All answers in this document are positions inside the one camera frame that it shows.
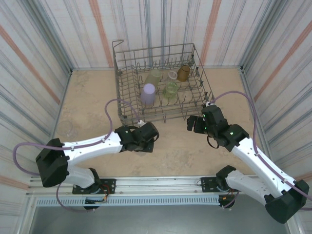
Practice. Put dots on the clear glass mug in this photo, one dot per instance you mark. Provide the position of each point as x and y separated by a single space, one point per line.
66 128

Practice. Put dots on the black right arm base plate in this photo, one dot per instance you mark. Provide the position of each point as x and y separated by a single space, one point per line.
207 185

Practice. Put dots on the aluminium side rail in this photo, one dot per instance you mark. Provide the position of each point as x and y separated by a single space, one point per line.
241 69
71 70

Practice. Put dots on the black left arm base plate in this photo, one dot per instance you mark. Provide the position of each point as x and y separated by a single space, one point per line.
108 185

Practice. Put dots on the frosted pale green cup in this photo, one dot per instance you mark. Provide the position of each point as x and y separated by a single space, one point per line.
153 77

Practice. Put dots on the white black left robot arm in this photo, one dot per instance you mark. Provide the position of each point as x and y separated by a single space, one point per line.
92 146

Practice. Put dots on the purple plastic cup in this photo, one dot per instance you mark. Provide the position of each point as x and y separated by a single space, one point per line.
148 95

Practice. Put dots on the green transparent glass cup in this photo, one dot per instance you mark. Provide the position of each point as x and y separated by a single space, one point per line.
170 90

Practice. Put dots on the aluminium mounting rail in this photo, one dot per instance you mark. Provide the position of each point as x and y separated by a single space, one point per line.
158 182

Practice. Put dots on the small clear cup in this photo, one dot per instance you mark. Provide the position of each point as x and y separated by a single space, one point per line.
172 75

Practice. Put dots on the amber plastic cup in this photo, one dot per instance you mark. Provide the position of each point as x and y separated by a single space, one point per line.
183 73

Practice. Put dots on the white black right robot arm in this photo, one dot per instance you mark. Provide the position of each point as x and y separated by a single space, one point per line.
256 158

